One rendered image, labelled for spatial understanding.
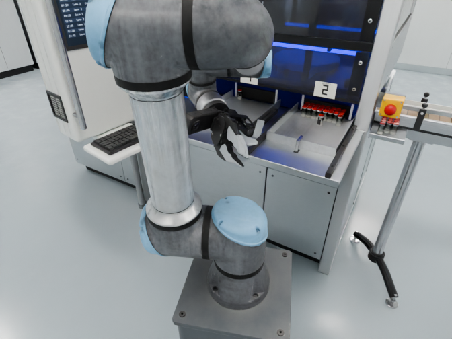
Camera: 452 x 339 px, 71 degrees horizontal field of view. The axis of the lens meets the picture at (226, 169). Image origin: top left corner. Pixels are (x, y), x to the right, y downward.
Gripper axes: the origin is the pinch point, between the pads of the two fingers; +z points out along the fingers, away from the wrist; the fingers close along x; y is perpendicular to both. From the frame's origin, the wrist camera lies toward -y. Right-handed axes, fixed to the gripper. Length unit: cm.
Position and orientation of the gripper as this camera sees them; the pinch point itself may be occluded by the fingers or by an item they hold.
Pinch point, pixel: (239, 158)
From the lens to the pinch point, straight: 67.5
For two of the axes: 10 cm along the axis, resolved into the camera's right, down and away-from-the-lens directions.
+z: 3.7, 6.3, -6.9
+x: -3.3, 7.8, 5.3
